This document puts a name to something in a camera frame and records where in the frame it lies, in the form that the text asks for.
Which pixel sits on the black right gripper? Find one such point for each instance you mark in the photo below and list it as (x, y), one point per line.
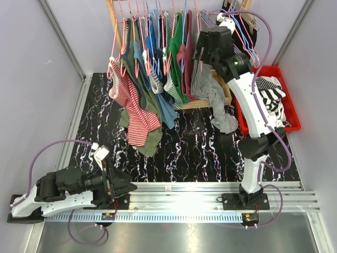
(202, 43)

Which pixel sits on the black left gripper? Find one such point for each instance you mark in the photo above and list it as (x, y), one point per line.
(115, 187)

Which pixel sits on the pink wire hanger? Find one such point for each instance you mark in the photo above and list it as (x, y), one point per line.
(198, 23)
(248, 42)
(244, 34)

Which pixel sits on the light blue wire hanger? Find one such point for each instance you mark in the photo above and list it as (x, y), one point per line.
(209, 18)
(239, 41)

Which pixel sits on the grey tank top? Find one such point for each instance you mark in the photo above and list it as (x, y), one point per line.
(205, 87)

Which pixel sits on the purple black striped tank top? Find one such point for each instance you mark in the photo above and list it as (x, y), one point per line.
(265, 83)

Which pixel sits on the black white wide-striped top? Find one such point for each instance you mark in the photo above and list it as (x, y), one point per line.
(272, 96)

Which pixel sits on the white plain tank top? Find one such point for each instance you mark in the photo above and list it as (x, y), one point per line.
(276, 113)

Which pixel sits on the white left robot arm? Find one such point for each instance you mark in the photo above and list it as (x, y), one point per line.
(69, 189)

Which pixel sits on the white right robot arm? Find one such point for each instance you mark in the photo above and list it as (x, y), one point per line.
(237, 72)

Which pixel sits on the maroon tank top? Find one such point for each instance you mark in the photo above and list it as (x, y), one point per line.
(185, 59)

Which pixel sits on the red white striped tank top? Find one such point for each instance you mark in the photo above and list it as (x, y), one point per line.
(141, 121)

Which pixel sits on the green white striped tank top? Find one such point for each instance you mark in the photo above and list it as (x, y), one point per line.
(169, 87)

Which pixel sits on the light blue tank top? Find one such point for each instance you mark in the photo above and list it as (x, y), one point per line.
(155, 86)

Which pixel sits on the olive green tank top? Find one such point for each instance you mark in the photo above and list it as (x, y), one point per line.
(147, 100)

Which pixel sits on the black garment on rack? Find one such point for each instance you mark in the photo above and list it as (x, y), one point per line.
(228, 7)

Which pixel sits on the wooden clothes rack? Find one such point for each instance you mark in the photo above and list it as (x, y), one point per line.
(120, 41)

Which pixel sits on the red plastic bin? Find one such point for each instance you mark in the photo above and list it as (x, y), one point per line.
(289, 110)

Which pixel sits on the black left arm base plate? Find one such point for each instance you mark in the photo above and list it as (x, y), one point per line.
(122, 203)

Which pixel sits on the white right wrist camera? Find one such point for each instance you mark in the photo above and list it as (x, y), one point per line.
(226, 22)

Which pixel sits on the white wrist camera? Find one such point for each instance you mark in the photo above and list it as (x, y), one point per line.
(100, 153)
(226, 22)

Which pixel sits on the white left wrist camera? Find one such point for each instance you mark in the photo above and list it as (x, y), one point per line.
(100, 153)

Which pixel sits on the white slotted cable duct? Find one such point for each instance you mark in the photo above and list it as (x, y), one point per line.
(143, 217)

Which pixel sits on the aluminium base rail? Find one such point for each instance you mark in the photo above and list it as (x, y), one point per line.
(204, 197)

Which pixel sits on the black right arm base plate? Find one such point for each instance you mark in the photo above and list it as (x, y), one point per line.
(237, 201)

